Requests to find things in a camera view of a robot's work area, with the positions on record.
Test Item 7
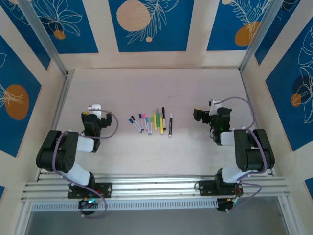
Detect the thin pen black cap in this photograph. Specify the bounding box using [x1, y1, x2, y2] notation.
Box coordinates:
[131, 115, 144, 131]

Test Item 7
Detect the left controller board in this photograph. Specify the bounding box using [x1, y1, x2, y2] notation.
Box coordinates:
[78, 198, 100, 210]

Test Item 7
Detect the controller board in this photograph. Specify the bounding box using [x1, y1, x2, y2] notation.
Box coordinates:
[216, 197, 242, 212]
[78, 198, 100, 210]

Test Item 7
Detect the right controller board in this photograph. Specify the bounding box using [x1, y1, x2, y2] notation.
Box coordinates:
[216, 197, 242, 212]

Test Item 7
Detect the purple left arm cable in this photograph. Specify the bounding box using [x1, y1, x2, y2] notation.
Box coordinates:
[52, 110, 120, 219]

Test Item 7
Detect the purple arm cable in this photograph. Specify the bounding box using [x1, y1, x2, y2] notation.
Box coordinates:
[215, 97, 268, 213]
[52, 110, 120, 219]

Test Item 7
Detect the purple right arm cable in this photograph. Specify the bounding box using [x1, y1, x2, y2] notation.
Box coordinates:
[215, 97, 268, 213]

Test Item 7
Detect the aluminium side rail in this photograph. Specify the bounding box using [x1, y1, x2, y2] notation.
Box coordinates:
[36, 70, 75, 182]
[240, 70, 276, 177]

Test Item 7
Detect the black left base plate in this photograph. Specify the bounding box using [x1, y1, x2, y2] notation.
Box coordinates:
[67, 182, 113, 199]

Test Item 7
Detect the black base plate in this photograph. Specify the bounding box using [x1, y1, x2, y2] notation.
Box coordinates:
[67, 182, 113, 199]
[198, 180, 243, 197]

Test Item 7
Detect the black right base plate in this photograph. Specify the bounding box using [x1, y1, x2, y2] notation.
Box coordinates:
[198, 180, 243, 197]

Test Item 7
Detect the aluminium mounting rail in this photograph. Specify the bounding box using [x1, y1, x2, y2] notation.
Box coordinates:
[21, 172, 291, 203]

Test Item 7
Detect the aluminium frame post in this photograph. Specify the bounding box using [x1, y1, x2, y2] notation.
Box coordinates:
[239, 0, 282, 73]
[17, 0, 70, 78]

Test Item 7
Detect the white slotted cable duct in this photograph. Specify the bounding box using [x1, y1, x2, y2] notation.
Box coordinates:
[31, 198, 219, 212]

